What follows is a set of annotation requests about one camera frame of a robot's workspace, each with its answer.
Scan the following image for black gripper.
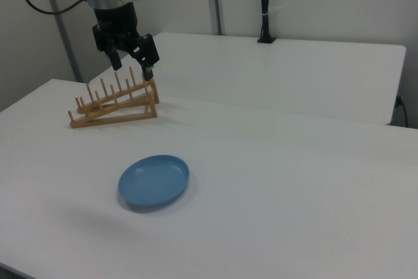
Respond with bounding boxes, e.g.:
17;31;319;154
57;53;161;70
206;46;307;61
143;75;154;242
92;2;161;81

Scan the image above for black robot wrist cable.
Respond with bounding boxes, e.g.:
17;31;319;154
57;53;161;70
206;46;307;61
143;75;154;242
19;0;88;15

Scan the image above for black cable at table edge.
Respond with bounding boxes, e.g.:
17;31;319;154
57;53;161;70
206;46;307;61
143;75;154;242
395;95;409;127

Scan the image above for blue round plate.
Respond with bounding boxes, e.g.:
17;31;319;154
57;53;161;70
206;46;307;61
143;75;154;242
117;154;191;214

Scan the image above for wooden plate rack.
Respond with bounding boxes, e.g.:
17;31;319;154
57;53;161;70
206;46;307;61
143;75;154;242
67;65;161;129

